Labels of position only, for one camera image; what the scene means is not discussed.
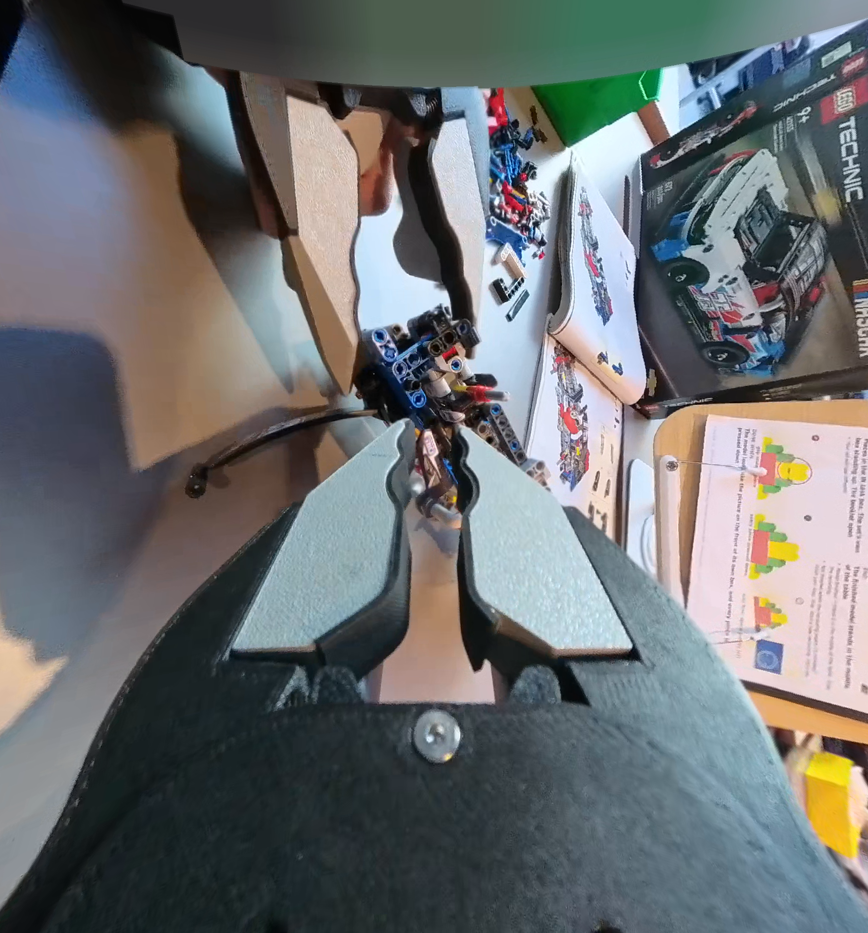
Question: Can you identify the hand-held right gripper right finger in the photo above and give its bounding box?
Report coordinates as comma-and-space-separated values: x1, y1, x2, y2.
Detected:
454, 426, 637, 673

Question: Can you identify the toy car set box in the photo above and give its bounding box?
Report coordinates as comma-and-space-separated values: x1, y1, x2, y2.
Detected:
627, 18, 868, 420

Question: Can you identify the long black stickered panel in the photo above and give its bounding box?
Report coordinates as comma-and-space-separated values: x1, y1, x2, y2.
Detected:
186, 407, 385, 501

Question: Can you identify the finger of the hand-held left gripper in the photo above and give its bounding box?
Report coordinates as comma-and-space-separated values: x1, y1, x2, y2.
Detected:
239, 71, 367, 396
394, 119, 491, 330

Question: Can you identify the pile of loose toy pieces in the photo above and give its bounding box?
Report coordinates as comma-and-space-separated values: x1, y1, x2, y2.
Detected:
485, 87, 552, 263

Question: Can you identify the toy brick car chassis model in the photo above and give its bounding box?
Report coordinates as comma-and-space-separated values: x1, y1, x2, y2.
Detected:
354, 306, 552, 522

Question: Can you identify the building instruction booklet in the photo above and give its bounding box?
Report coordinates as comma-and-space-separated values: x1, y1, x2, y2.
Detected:
525, 156, 639, 544

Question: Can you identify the green storage bin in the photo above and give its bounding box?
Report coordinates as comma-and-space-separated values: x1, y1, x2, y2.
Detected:
532, 69, 664, 147

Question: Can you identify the white sign stand base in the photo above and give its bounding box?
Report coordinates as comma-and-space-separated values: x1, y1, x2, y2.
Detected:
624, 455, 686, 606

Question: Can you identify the person's left hand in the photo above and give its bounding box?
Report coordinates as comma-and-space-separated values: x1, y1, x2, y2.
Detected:
360, 120, 402, 217

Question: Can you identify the grey desk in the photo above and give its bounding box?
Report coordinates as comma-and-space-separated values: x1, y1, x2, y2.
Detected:
0, 15, 697, 803

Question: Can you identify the wooden board instruction sign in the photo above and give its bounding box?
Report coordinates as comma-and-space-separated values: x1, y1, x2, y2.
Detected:
653, 399, 868, 752

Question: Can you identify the yellow block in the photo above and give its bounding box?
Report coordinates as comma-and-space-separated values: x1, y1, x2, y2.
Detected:
804, 751, 868, 861

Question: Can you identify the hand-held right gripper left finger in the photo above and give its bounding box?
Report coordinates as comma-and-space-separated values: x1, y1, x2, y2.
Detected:
228, 417, 416, 680

